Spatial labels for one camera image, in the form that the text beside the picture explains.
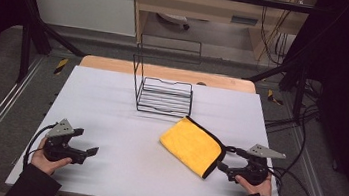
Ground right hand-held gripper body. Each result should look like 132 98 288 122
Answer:
234 141 288 190

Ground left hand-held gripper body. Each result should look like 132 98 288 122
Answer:
41 116 92 167

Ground yellow towel with black trim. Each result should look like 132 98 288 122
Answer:
154 112 231 182

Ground black wire rack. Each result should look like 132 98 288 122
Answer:
126 32 205 120

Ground person's right hand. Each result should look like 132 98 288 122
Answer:
232 171 275 196

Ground person's left hand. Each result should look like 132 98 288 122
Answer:
28 135 75 179

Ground white board sheet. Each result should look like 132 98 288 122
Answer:
4 58 301 196

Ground yellow black striped tape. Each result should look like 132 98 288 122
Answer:
265 88 285 106
52 56 70 77

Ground wooden table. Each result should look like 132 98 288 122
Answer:
78 53 260 95

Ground white cabinet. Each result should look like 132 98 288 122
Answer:
22 0 141 38

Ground office chair base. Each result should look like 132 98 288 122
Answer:
155 11 193 31

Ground light wooden desk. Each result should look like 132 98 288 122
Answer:
125 0 320 67

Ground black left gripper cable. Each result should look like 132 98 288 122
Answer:
21 119 58 174

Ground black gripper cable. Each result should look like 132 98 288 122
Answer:
21 119 58 174
262 165 320 196

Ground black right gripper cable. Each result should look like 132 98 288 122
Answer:
262 165 320 196

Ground black floor cables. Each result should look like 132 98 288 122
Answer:
263 73 327 139

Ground hanging black cables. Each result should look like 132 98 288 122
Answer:
255 5 292 66

